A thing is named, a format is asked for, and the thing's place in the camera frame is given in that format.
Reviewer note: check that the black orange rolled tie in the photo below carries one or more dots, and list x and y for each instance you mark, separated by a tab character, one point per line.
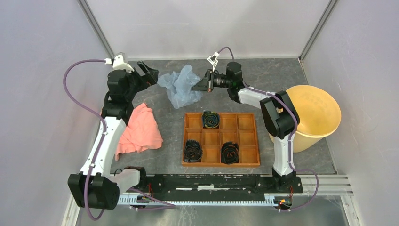
230	153

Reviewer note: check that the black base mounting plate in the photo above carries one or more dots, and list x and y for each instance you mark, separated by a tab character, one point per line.
216	187

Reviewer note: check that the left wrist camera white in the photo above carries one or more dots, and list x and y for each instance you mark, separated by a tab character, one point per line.
119	62

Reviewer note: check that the orange wooden divided tray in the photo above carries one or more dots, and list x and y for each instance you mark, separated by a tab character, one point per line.
239	128

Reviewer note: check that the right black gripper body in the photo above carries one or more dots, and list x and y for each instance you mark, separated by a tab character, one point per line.
216	81

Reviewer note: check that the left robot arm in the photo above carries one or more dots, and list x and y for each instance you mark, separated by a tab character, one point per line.
93	188

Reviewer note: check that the pink cloth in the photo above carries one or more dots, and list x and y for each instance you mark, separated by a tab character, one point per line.
141	133

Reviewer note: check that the yellow plastic trash bin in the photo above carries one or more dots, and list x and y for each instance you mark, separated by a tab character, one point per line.
319	113

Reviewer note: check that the white slotted cable duct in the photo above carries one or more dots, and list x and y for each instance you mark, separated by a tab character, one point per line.
140	200

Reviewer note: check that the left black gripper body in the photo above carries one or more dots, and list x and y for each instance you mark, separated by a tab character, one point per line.
137	79

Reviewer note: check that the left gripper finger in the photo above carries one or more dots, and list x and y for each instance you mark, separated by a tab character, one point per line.
148	70
146	83

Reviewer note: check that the translucent blue plastic trash bag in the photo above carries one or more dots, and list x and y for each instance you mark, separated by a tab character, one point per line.
179	87

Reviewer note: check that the black rolled tie left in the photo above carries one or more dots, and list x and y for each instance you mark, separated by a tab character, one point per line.
192	151

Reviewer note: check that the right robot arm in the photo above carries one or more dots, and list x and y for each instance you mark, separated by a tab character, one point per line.
279	114

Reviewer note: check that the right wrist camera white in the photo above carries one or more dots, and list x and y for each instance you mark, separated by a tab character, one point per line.
213	60

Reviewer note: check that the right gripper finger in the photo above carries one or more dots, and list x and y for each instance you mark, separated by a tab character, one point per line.
199	87
204	80

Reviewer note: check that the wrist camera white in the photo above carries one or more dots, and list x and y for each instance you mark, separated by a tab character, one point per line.
119	62
213	60

